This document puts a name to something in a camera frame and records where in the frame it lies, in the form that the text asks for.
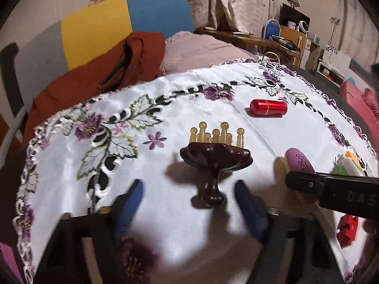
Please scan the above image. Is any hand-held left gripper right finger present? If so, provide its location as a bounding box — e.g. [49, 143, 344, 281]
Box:
[235, 180, 347, 284]

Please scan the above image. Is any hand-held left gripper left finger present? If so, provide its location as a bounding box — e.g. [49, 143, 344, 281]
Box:
[36, 179, 144, 284]

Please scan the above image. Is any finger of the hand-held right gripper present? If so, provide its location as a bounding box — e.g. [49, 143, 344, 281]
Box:
[285, 170, 326, 203]

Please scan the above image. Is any purple egg-shaped toy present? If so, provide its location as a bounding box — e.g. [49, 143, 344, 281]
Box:
[284, 148, 317, 174]

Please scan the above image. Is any green white plastic toy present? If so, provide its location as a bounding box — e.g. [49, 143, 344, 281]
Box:
[336, 154, 366, 176]

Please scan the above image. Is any orange plastic piece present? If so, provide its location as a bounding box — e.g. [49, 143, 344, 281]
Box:
[343, 151, 363, 166]

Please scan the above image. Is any brown scalp massager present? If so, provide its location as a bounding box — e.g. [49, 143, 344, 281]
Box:
[180, 121, 253, 209]

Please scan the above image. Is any pink cardboard box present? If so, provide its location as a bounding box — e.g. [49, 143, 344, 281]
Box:
[0, 241, 24, 284]

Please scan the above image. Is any red plastic block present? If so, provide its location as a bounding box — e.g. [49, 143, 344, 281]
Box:
[336, 214, 359, 248]

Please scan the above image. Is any red metal capsule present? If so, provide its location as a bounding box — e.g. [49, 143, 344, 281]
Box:
[249, 99, 288, 117]

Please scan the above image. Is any red cushion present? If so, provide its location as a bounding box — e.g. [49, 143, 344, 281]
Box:
[339, 80, 379, 142]

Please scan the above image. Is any white embroidered floral tablecloth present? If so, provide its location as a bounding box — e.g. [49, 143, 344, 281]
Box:
[12, 58, 379, 284]

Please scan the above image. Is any rust brown jacket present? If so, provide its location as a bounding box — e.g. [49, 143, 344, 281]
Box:
[22, 31, 166, 145]

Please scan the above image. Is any white storage rack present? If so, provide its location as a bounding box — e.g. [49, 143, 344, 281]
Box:
[317, 44, 353, 83]

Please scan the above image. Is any green black hair tool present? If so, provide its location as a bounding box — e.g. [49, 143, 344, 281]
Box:
[272, 35, 300, 51]

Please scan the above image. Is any yellow wooden cabinet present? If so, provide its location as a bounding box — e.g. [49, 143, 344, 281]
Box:
[280, 25, 307, 58]

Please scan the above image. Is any blue round chair back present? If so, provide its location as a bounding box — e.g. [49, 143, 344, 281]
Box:
[264, 19, 281, 40]

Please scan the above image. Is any wooden side table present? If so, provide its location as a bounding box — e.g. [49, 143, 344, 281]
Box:
[194, 27, 301, 66]

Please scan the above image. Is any pink cushion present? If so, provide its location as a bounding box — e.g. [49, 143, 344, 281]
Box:
[160, 31, 258, 74]

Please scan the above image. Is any black shelf box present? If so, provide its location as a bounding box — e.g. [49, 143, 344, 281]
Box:
[280, 3, 311, 31]

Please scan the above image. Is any grey yellow blue headboard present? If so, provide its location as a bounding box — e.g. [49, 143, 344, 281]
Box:
[13, 0, 194, 80]

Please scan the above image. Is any beige patterned curtain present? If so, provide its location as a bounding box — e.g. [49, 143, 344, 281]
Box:
[89, 0, 267, 36]

